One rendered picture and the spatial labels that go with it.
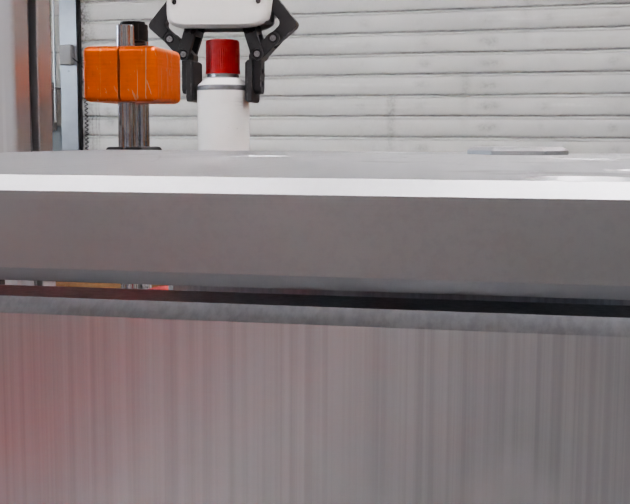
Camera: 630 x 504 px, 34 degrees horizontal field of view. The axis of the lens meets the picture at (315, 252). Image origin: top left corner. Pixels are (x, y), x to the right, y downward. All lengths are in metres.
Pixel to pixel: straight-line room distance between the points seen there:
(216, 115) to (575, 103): 3.98
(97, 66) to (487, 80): 4.42
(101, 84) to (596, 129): 4.40
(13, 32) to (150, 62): 0.07
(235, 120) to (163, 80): 0.43
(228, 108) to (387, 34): 4.08
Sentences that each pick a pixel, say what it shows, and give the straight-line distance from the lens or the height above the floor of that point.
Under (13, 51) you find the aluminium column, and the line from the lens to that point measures 0.56.
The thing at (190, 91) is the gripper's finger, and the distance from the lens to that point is 1.02.
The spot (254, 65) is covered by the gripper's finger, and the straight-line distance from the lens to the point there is 1.01.
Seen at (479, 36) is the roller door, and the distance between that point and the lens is 4.98.
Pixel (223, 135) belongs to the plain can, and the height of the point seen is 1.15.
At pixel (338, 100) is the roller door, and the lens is 5.11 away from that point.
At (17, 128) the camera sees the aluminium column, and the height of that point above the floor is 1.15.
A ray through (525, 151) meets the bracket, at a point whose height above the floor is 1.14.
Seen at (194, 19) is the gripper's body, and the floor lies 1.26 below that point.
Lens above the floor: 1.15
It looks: 6 degrees down
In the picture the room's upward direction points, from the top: straight up
